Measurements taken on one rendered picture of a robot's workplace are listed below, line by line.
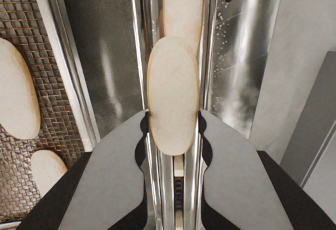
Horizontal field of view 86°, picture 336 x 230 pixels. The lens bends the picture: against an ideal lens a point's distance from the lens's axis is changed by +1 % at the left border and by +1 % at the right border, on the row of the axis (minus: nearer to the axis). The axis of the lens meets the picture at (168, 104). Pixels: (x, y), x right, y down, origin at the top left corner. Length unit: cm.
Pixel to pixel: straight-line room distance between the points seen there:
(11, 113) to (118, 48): 13
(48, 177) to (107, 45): 17
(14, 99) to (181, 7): 17
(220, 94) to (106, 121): 17
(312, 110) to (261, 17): 15
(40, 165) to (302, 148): 33
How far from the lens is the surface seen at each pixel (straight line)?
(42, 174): 26
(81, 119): 19
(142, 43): 19
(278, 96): 29
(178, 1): 19
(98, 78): 26
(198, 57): 20
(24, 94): 20
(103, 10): 24
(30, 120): 22
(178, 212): 39
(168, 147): 15
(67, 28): 19
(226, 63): 20
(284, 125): 32
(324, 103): 29
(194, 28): 19
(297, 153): 33
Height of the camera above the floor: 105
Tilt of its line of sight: 62 degrees down
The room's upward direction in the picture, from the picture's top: 177 degrees counter-clockwise
